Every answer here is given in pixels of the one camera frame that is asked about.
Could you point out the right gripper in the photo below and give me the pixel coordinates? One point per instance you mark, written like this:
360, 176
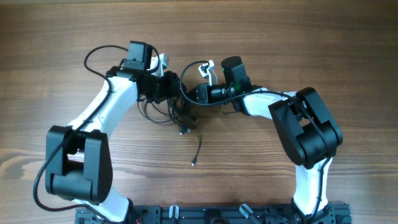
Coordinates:
204, 91

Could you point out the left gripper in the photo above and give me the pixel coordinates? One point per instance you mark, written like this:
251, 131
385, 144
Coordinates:
171, 88

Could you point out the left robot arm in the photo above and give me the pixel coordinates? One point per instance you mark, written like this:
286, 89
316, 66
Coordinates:
78, 163

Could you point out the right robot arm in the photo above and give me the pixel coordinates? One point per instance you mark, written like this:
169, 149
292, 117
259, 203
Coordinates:
308, 133

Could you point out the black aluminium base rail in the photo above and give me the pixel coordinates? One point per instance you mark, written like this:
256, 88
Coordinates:
272, 213

